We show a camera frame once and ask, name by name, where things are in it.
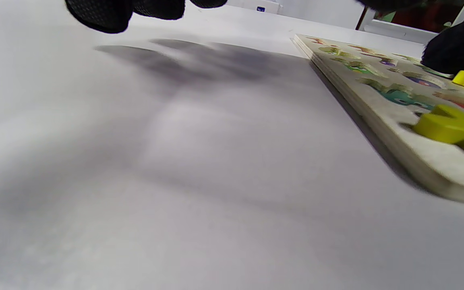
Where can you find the person's left hand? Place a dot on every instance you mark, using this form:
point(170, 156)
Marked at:
point(103, 16)

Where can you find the person's right hand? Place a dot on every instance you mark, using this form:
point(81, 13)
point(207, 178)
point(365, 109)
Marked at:
point(461, 44)

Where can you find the yellow plus math block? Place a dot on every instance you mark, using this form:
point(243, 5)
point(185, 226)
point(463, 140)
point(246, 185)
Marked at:
point(445, 125)

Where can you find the wooden math block puzzle board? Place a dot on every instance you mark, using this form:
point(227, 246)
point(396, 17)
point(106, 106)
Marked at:
point(381, 104)

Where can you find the dark framed poster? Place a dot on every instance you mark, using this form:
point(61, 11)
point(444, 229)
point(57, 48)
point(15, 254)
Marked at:
point(413, 18)

